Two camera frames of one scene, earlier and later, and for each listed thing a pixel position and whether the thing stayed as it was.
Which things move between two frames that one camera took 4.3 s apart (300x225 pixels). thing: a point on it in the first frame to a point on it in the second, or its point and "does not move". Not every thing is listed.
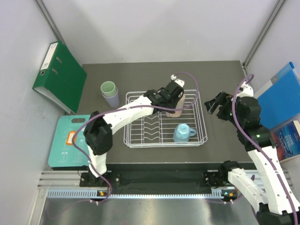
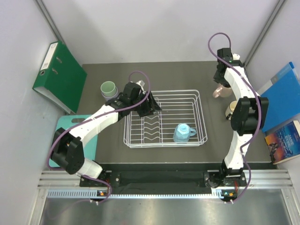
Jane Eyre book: x=287 y=140 does not move
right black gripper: x=224 y=99 to x=218 y=79
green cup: x=108 y=88 does not move
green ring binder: x=61 y=79 does not move
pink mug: x=180 y=105 to x=222 y=91
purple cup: x=113 y=101 does not move
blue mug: x=182 y=133 does not move
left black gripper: x=176 y=101 to x=150 y=106
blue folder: x=280 y=100 does not move
